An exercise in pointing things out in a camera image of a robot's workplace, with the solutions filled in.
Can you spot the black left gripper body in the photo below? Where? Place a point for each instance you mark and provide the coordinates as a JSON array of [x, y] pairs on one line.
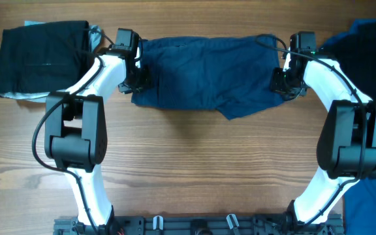
[[141, 81]]

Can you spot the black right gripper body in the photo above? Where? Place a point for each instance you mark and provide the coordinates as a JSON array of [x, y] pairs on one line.
[[282, 83]]

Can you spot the dark blue shorts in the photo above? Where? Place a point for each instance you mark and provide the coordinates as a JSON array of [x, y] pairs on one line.
[[231, 75]]

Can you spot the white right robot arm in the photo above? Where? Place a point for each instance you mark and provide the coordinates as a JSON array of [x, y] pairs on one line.
[[346, 150]]

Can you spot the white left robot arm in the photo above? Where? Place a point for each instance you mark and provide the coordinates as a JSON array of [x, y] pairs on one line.
[[75, 130]]

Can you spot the folded light grey garment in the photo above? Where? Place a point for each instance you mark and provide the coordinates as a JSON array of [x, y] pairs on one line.
[[94, 37]]

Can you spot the black crumpled garment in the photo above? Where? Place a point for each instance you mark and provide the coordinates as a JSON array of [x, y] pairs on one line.
[[355, 51]]

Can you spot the folded black garment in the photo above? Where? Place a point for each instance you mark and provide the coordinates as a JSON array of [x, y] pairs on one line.
[[41, 57]]

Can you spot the bright blue garment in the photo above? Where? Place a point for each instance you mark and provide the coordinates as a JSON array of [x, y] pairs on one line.
[[360, 208]]

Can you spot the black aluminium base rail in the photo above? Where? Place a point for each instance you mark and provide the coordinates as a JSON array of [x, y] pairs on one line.
[[259, 224]]

